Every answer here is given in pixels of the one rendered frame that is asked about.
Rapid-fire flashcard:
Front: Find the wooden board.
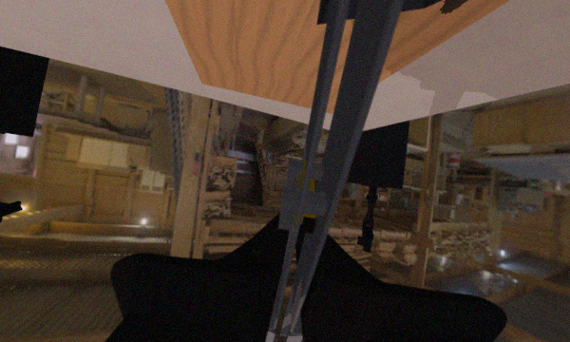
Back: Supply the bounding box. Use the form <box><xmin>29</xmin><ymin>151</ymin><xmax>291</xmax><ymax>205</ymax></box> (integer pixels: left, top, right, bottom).
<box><xmin>165</xmin><ymin>0</ymin><xmax>510</xmax><ymax>113</ymax></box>

